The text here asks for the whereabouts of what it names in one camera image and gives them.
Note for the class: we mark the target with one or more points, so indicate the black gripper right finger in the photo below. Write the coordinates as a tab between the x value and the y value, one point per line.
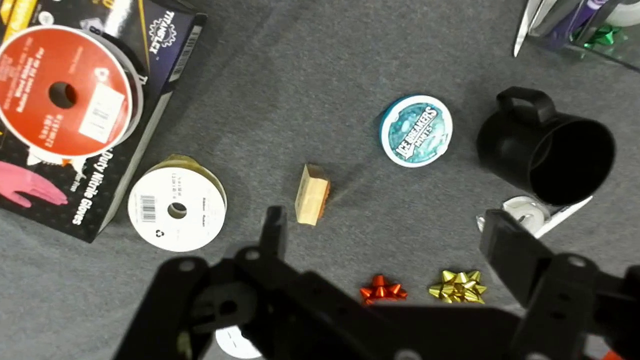
512	253

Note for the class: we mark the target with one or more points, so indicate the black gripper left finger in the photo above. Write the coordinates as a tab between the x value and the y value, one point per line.
272	231

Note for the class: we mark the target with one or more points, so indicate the gold gift bow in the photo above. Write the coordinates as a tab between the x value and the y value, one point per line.
459	287

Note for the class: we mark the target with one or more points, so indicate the black mug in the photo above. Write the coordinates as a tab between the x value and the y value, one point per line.
533	146

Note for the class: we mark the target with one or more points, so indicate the white spool gold ribbon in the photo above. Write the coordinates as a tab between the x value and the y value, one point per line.
160	213

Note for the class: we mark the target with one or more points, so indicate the red gift bow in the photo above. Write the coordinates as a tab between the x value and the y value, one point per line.
380	291

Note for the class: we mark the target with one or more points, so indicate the grey tablecloth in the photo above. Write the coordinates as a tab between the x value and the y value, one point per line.
281	101

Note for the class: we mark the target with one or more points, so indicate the blue round tin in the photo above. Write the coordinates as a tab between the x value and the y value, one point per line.
417	130

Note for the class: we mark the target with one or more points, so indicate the black product box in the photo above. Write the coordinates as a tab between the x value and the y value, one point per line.
167	40

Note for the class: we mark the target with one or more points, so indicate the green gift bow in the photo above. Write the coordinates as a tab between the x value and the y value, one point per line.
602	37

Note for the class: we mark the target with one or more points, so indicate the red ribbon spool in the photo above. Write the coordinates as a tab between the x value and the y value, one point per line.
40	112

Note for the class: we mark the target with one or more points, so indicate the white tape roll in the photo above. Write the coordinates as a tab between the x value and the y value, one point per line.
628	10

